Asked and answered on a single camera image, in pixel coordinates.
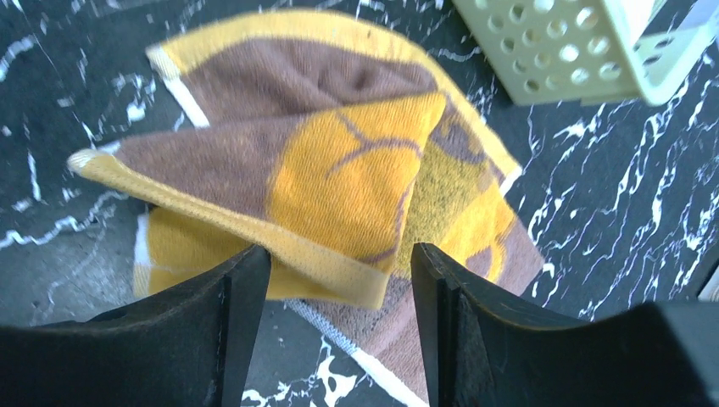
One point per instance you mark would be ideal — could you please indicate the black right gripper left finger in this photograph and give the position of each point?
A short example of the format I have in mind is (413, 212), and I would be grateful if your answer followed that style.
(189, 345)

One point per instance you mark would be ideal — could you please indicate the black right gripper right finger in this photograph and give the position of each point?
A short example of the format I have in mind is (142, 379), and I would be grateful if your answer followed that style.
(484, 346)

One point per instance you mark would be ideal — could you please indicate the orange brown towel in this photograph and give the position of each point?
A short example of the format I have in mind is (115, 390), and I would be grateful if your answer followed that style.
(337, 145)

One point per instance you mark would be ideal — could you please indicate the green perforated plastic basket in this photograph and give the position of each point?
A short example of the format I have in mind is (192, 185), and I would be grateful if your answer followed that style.
(593, 52)

